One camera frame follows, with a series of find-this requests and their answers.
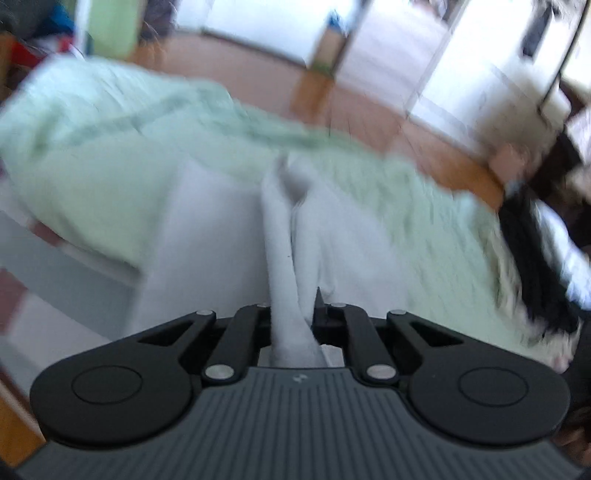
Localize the light green blanket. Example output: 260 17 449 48
0 58 578 365

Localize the cardboard box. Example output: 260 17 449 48
311 13 349 77

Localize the checked rug with cord edge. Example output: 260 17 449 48
0 175 144 407

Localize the white t-shirt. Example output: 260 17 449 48
134 154 402 370

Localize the light green board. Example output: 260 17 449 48
87 0 145 61

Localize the pale pink object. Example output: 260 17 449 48
488 142 532 185

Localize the black folded garment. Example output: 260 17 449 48
498 187 585 335

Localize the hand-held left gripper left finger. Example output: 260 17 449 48
115 303 273 385

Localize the dark wooden shelf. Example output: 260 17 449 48
526 129 591 204

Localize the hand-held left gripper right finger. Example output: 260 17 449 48
314 287 485 385

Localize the light grey folded garment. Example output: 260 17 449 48
536 203 591 310

